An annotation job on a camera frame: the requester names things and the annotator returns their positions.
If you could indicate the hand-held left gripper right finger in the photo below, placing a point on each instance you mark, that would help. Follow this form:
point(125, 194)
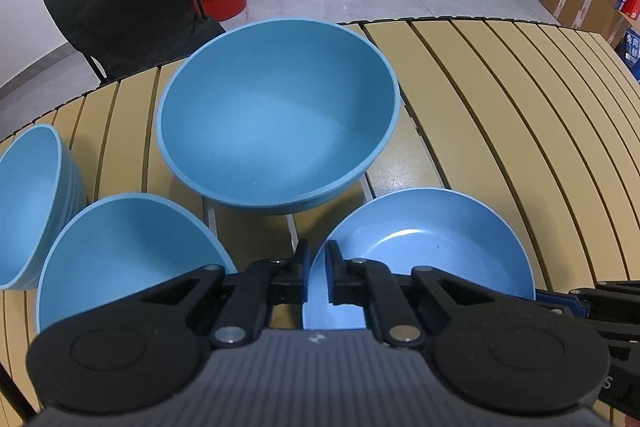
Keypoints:
point(330, 277)

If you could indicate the blue plate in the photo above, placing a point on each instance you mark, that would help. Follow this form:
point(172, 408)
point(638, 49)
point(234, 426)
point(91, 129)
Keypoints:
point(440, 247)

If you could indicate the black folding chair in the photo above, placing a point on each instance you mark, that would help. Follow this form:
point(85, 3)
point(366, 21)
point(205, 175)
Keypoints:
point(125, 7)

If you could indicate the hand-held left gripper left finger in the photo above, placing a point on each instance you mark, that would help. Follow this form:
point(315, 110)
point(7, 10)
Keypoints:
point(304, 277)

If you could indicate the blue ribbed bowl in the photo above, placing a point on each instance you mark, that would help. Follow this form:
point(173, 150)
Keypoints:
point(125, 257)
point(30, 207)
point(277, 117)

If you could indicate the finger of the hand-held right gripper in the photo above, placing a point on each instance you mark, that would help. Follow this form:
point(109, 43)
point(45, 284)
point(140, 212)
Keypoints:
point(557, 299)
point(615, 291)

